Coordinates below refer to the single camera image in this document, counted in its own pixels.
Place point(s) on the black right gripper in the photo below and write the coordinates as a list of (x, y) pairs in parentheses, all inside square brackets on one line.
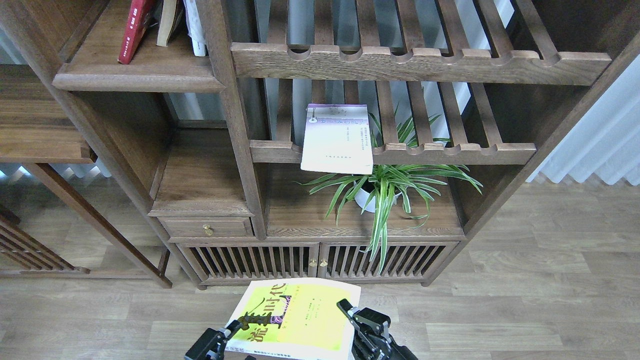
[(372, 339)]

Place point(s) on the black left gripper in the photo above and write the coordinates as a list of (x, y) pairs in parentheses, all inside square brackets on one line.
[(212, 343)]

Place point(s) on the yellow cover book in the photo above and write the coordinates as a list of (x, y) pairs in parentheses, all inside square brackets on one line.
[(295, 318)]

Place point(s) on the red cover book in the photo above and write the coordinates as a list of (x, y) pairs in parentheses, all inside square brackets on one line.
[(140, 18)]

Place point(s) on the wooden side shelf unit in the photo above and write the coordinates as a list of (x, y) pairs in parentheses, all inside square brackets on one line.
[(36, 133)]

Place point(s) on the left slatted cabinet door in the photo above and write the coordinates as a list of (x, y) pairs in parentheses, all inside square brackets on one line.
[(240, 263)]

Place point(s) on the slatted cabinet door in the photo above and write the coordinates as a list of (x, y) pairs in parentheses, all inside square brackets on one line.
[(240, 263), (406, 261)]

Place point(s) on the right slatted cabinet door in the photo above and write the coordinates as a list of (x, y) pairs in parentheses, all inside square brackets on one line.
[(406, 261)]

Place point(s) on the white plant pot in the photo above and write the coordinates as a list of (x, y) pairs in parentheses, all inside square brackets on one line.
[(362, 195)]

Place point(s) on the small wooden drawer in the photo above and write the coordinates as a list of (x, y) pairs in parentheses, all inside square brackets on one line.
[(207, 227)]

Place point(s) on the green spider plant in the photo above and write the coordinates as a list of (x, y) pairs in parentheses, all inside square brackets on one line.
[(424, 180)]

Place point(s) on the pale purple white book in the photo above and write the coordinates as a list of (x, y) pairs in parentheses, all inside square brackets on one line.
[(337, 139)]

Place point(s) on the dark wooden bookshelf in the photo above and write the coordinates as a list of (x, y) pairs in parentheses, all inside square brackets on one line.
[(219, 136)]

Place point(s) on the upright white book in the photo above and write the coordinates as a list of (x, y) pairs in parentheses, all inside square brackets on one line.
[(195, 30)]

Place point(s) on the white curtain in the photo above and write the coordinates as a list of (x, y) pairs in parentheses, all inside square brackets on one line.
[(606, 141)]

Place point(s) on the upright tan book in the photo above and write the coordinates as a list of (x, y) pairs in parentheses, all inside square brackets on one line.
[(171, 15)]

